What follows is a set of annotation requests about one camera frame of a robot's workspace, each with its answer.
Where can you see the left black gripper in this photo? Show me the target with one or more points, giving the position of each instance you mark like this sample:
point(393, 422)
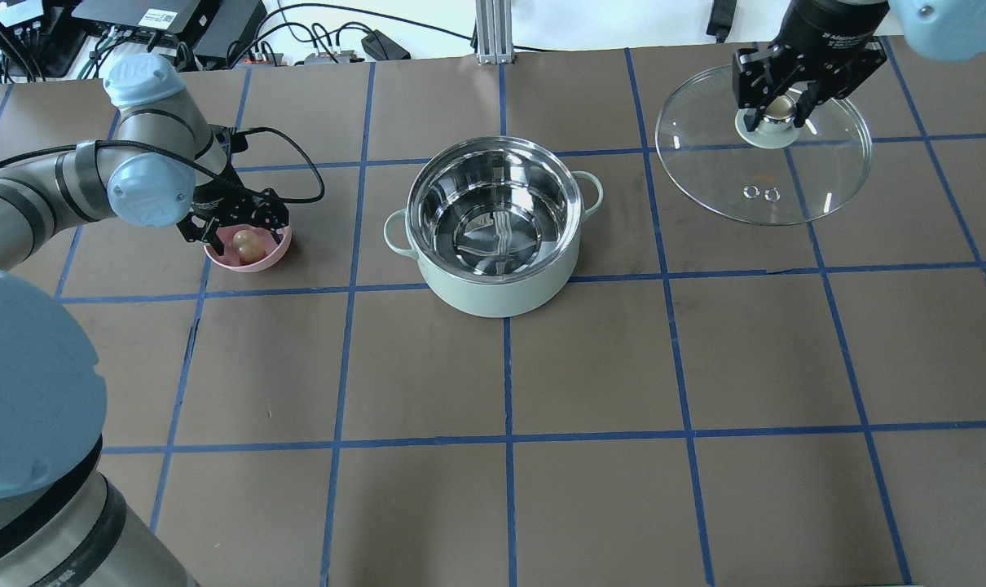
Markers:
point(213, 199)

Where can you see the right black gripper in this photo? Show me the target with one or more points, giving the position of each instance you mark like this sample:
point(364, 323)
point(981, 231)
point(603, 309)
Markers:
point(827, 31)

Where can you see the brown egg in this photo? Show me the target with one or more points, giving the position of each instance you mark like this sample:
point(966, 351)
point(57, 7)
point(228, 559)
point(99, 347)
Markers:
point(248, 247)

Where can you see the glass pot lid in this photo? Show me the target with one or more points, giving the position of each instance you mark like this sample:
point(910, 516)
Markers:
point(776, 175)

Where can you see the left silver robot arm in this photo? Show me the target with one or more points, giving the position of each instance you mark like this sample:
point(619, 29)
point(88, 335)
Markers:
point(64, 521)

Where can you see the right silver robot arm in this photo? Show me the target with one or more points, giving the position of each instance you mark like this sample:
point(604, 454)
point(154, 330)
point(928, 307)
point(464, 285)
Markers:
point(948, 31)

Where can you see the pale green cooking pot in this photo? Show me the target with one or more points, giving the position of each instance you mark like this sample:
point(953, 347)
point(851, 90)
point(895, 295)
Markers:
point(494, 224)

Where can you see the pink plastic bowl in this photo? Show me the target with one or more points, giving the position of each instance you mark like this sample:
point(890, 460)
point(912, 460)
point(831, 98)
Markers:
point(276, 244)

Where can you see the black power brick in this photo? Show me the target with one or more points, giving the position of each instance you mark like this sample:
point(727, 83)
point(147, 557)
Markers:
point(235, 22)

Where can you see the black power adapter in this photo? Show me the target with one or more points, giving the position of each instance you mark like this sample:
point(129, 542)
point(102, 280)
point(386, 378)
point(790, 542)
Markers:
point(382, 48)

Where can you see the aluminium frame post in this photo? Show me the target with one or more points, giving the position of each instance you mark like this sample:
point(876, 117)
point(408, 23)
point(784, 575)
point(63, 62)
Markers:
point(493, 39)

